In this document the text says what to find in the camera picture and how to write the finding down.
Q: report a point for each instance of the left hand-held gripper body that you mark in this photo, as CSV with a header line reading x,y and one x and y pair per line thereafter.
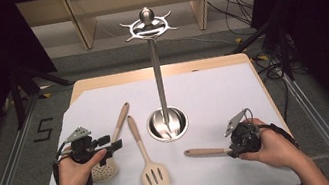
x,y
82,150

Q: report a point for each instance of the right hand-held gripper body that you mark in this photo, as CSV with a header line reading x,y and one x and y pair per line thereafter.
x,y
246,136

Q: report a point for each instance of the beige perforated skimmer spoon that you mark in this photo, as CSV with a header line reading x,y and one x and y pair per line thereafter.
x,y
121,116

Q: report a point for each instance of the beige slotted spatula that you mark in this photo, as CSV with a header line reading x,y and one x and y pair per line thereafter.
x,y
154,177

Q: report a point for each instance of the steel utensil stand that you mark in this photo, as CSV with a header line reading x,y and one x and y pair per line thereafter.
x,y
158,73

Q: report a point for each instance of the person's left hand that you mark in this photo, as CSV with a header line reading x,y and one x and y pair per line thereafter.
x,y
71,175

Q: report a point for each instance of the person's right hand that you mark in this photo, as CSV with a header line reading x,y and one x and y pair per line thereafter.
x,y
277,149

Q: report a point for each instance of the black metal stand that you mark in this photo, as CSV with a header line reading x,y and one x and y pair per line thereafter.
x,y
18,103
285,52

